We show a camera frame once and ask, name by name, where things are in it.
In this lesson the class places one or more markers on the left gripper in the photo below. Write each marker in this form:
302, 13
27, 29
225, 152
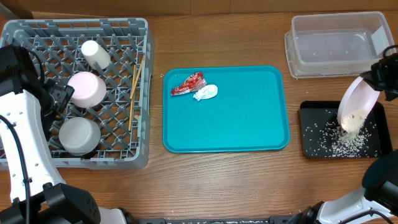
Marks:
63, 92

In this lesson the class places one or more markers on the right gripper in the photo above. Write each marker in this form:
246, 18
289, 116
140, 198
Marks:
376, 74

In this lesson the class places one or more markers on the small white bowl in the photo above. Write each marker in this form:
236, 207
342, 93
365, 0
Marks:
89, 89

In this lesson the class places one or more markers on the large white dinner plate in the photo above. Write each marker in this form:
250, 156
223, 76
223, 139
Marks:
356, 104

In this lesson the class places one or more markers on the grey metal bowl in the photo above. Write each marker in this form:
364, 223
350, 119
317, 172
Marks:
79, 136

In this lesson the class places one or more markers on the white cup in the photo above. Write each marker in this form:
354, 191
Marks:
93, 52

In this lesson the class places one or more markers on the red snack wrapper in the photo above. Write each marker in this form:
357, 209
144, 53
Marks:
193, 83

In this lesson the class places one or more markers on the white tissue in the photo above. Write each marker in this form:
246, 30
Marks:
206, 92

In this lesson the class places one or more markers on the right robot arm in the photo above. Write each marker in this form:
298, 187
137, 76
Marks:
377, 197

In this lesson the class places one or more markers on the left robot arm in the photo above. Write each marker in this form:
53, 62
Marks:
29, 106

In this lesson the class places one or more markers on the clear plastic container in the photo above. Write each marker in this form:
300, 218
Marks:
373, 24

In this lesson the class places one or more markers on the grey plastic dish rack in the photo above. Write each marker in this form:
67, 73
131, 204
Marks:
57, 46

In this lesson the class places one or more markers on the pile of rice grains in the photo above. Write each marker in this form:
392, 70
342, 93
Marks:
324, 137

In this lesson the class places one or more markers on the black plastic tray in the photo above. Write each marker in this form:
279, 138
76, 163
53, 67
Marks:
377, 115

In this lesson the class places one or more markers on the teal serving tray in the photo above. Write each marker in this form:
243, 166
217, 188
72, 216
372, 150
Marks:
248, 113

